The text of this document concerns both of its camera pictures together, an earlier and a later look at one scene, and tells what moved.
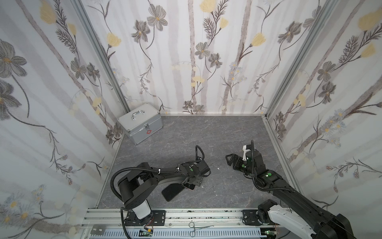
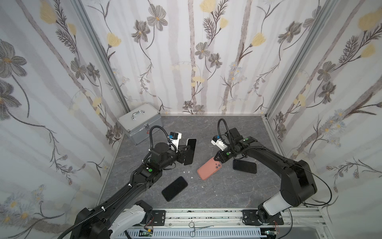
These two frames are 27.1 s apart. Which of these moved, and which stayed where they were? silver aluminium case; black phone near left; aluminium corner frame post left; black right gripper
Moved: black right gripper
Stayed: aluminium corner frame post left; black phone near left; silver aluminium case
